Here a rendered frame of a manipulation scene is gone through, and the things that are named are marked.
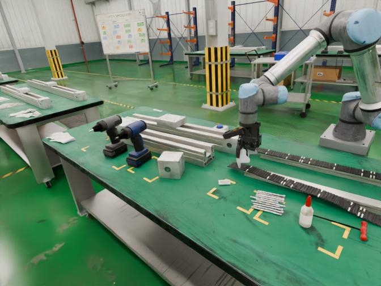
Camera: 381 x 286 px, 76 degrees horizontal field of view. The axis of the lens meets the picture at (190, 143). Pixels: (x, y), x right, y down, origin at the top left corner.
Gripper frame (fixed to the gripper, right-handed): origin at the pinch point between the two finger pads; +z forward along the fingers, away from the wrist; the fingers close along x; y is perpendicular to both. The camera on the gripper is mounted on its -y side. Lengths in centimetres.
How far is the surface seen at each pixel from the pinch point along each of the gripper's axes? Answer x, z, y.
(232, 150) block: 13.4, 3.2, -12.3
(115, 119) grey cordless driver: -15, -15, -69
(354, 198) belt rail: -0.8, 2.4, 44.2
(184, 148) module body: -5.7, -2.4, -29.2
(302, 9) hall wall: 789, -81, -180
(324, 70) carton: 495, 45, -50
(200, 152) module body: -5.6, -2.3, -19.1
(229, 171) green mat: -2.9, 5.5, -5.2
